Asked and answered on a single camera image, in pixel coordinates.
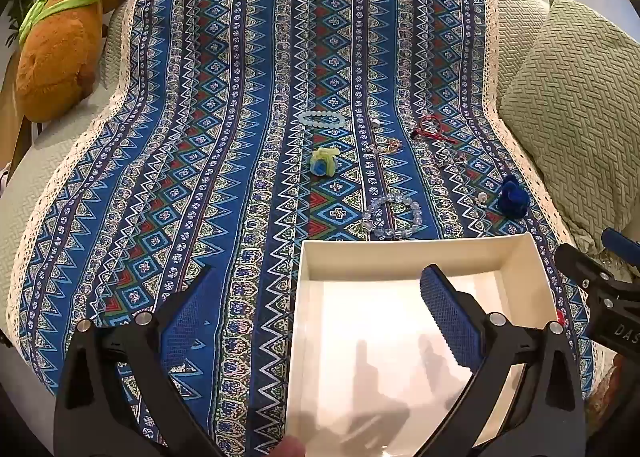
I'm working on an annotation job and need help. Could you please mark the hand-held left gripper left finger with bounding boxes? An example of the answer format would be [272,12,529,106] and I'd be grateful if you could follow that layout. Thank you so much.
[52,264,236,457]

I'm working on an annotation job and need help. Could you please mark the yellow-green pipe cleaner flower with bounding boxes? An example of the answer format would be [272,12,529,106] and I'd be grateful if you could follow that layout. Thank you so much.
[309,147,340,177]

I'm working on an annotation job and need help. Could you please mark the red string bracelet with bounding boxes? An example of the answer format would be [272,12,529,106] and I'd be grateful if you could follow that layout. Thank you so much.
[411,117,459,143]

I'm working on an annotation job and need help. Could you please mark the silver chain bracelet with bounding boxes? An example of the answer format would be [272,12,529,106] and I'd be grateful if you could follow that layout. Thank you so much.
[435,149,471,168]

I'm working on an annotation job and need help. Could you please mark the pale blue bead bracelet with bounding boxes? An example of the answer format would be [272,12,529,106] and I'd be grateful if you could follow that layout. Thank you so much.
[298,110,347,130]

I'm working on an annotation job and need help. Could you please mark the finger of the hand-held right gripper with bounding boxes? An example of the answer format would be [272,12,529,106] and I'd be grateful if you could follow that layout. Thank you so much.
[556,243,626,299]
[601,228,640,263]

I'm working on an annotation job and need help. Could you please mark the clear crystal bead bracelet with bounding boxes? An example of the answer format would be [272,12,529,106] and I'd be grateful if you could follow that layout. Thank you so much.
[361,193,426,241]

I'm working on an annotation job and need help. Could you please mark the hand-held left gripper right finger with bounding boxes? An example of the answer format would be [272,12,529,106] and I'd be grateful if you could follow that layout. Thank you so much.
[419,264,586,457]

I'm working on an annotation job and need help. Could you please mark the green quilted pillow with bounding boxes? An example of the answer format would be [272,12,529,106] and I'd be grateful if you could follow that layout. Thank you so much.
[500,0,640,278]

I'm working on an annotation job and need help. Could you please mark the brown plush toy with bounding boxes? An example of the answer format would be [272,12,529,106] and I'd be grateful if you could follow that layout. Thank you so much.
[15,0,144,123]

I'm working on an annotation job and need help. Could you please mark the blue patterned blanket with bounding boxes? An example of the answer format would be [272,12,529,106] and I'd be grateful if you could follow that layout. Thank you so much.
[10,0,608,457]

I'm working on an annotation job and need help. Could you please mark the small beaded bracelet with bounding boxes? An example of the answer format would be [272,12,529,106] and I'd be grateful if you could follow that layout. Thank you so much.
[364,138,404,156]

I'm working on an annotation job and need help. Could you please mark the white cardboard box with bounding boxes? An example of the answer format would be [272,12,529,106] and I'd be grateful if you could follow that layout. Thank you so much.
[285,232,564,457]

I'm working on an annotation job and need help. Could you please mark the dark blue pipe cleaner flower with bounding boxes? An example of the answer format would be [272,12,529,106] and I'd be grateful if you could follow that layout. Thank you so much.
[497,174,529,215]

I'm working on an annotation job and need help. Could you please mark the wooden bed frame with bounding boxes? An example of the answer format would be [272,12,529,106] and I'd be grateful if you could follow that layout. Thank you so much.
[0,44,37,158]

